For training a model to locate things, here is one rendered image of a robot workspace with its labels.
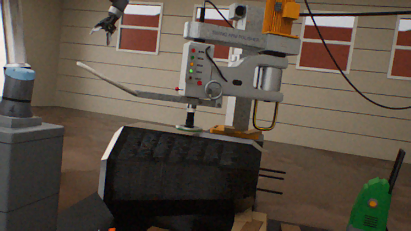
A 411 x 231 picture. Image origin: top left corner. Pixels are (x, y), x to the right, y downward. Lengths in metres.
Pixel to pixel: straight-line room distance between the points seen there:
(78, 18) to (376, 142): 8.90
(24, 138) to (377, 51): 7.82
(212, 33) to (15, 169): 1.60
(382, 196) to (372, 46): 5.91
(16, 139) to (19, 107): 0.23
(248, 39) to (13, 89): 1.66
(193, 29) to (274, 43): 0.67
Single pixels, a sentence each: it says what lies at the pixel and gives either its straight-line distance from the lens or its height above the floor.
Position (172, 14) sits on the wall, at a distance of 9.49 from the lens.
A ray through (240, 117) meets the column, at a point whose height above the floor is 0.93.
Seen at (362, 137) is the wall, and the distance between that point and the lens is 8.64.
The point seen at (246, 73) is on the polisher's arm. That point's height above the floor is 1.34.
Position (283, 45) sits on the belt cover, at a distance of 2.80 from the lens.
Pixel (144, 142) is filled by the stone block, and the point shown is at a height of 0.71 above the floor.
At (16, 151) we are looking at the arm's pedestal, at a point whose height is 0.75.
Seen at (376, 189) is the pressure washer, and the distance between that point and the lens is 3.15.
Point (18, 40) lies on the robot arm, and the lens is 2.31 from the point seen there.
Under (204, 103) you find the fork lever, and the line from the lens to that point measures 2.61.
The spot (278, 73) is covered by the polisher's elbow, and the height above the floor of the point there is 1.38.
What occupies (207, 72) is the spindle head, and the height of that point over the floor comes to 1.31.
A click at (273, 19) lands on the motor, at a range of 2.85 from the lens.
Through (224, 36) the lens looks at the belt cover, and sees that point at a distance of 2.61.
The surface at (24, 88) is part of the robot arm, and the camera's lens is 2.12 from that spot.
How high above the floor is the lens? 1.21
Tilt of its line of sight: 5 degrees down
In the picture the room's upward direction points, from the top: 7 degrees clockwise
